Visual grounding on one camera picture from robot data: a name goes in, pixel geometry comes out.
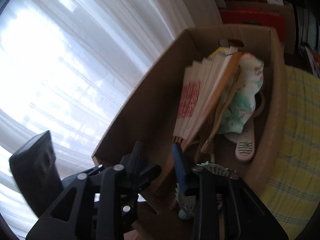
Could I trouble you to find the pink handheld fan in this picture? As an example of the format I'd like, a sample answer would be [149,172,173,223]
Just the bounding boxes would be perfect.
[224,89,267,163]

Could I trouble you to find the beige red-print folding fan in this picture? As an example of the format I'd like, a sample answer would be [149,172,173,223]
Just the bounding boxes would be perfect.
[173,47,238,151]

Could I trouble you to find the green patterned folding fan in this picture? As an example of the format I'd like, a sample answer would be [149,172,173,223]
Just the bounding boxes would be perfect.
[217,53,264,134]

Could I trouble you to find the white floral folding fan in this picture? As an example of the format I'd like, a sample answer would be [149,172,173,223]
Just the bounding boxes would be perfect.
[194,52,243,162]

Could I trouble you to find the open cardboard box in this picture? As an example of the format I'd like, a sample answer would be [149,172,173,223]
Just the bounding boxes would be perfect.
[92,23,288,215]

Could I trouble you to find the yellow plaid tablecloth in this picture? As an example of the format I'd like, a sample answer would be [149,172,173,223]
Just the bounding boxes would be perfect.
[260,66,319,239]

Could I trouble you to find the white sheer curtain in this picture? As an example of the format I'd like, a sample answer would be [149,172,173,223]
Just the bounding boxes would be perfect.
[1,0,221,239]

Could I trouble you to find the red chocolate gift box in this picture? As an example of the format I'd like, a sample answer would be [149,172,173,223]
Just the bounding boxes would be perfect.
[220,8,285,28]

